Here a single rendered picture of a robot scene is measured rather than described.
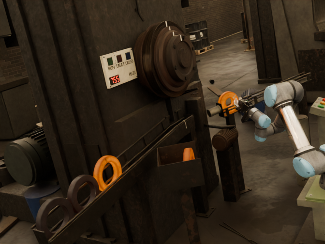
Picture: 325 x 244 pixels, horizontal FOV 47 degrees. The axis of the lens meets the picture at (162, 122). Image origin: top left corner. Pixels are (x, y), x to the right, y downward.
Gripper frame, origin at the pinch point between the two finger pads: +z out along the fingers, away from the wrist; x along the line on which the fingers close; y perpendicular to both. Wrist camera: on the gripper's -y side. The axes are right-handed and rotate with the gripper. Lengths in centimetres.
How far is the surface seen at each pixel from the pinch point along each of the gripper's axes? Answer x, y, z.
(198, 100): 25.9, 5.9, 6.5
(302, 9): -184, -1, 144
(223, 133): 14.0, -16.9, -7.8
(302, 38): -183, -33, 137
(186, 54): 36, 44, 0
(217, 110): 11.3, -5.7, 4.8
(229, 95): -0.7, 1.3, 8.2
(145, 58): 63, 48, -1
